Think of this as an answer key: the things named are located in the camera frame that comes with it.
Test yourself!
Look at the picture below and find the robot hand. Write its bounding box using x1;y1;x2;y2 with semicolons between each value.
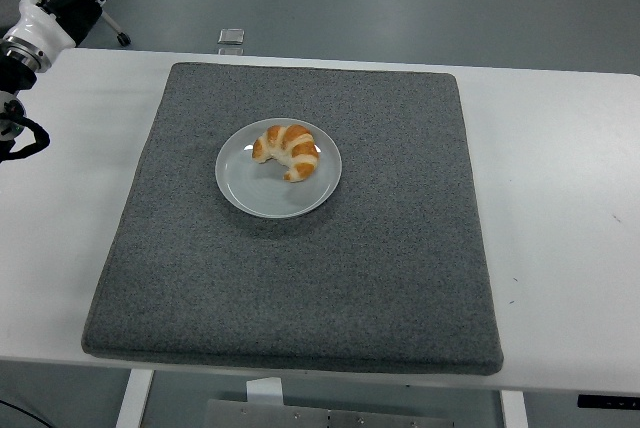
5;0;137;53

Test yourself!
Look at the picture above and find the croissant bread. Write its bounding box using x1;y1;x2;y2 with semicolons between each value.
251;123;321;183

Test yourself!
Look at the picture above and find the white round plate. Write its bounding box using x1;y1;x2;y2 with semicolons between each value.
214;117;344;220

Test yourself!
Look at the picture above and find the grey metal plate with screws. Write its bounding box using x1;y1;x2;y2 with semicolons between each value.
204;399;455;428

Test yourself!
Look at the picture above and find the grey felt mat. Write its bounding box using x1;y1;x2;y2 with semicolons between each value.
80;61;505;377

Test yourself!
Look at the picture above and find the white table leg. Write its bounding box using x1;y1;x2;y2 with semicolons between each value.
114;369;156;428
498;390;529;428

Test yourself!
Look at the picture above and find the black table control panel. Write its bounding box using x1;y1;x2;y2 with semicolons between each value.
576;393;640;410

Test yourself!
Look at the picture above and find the black floor cable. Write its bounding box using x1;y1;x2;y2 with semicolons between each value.
0;397;41;428

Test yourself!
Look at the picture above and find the white table bracket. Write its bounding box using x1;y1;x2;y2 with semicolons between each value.
245;376;285;405

